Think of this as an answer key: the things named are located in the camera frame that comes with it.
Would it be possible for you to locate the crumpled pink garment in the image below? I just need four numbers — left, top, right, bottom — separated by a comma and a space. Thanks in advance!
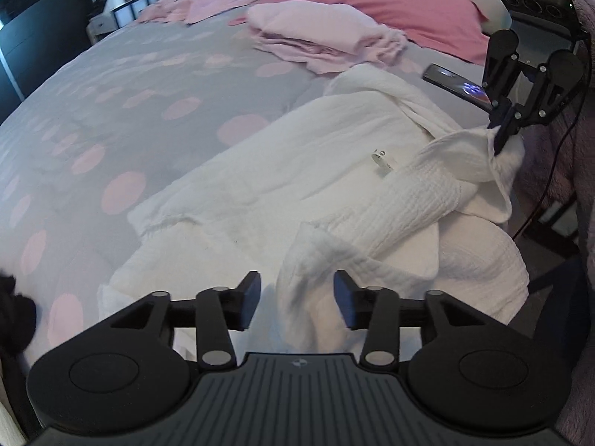
135, 0, 196, 24

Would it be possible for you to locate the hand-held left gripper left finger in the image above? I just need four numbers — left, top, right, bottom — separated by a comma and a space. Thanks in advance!
100, 270, 262, 368

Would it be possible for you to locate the white nightstand with items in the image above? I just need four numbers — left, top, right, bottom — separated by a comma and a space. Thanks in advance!
86, 0, 157, 47

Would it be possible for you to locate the purple fleece robe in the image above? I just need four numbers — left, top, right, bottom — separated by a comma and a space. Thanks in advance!
521, 116, 595, 446

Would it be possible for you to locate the white waffle blanket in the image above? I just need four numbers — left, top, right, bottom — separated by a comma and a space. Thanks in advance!
97, 62, 531, 358

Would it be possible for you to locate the black cloth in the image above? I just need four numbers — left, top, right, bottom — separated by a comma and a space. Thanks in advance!
0, 272, 38, 358

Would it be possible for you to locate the person's right forearm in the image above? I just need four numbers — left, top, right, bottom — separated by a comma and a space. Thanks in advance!
568, 0, 595, 205

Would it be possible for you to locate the black cable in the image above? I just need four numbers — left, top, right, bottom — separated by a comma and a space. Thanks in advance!
511, 32, 595, 239

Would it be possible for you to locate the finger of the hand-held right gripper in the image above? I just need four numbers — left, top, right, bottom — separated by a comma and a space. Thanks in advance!
493, 72, 577, 157
482, 52, 520, 131

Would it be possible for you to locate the dark wardrobe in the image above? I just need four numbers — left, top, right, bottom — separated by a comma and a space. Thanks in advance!
0, 0, 101, 103

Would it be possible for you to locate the dark bedside box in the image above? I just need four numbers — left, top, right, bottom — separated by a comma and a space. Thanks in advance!
530, 195, 583, 261

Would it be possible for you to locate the light pink printed pillow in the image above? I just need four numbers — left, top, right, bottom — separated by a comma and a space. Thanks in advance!
185, 0, 271, 25

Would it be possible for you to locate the deep pink pillow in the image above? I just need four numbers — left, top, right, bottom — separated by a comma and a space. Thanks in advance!
230, 0, 490, 63

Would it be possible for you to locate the black smartphone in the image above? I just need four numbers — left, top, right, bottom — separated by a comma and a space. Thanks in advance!
423, 64, 496, 113

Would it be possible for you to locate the folded light pink cloth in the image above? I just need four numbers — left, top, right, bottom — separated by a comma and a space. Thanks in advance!
245, 0, 410, 75

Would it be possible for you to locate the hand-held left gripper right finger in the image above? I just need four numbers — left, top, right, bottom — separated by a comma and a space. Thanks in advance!
334, 269, 498, 368

